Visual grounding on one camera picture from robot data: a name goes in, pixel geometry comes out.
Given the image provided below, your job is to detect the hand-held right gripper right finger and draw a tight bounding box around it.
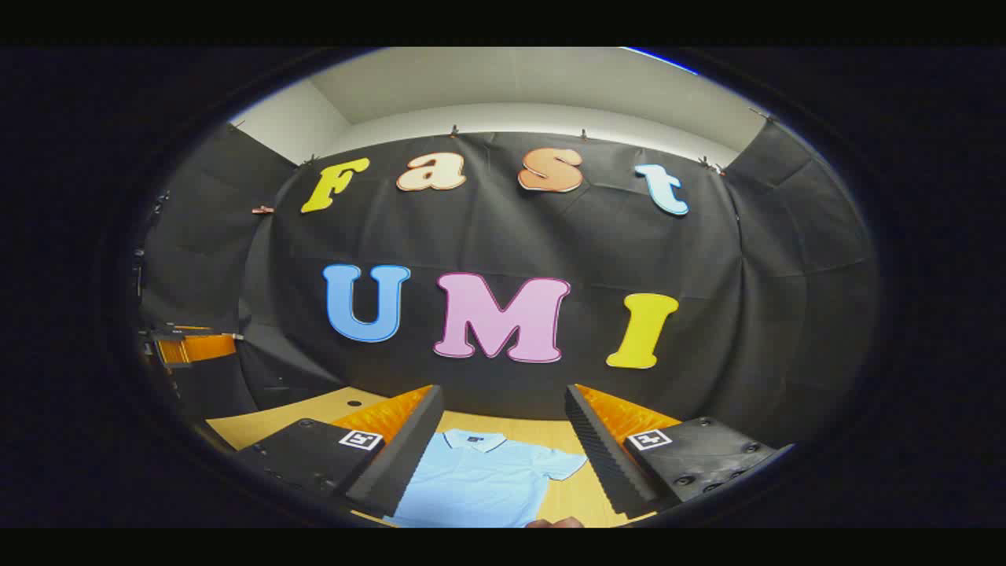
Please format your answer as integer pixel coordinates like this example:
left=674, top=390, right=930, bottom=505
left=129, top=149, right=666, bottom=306
left=564, top=384, right=795, bottom=520

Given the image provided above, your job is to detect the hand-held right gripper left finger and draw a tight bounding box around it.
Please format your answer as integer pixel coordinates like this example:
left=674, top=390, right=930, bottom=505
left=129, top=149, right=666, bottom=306
left=234, top=384, right=445, bottom=520

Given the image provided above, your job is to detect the light blue T-shirt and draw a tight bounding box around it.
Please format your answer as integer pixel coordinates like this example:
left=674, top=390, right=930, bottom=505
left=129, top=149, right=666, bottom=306
left=385, top=428, right=589, bottom=529

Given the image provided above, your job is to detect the black backdrop cloth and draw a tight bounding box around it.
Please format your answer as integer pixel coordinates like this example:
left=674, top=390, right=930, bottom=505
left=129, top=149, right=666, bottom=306
left=138, top=118, right=879, bottom=449

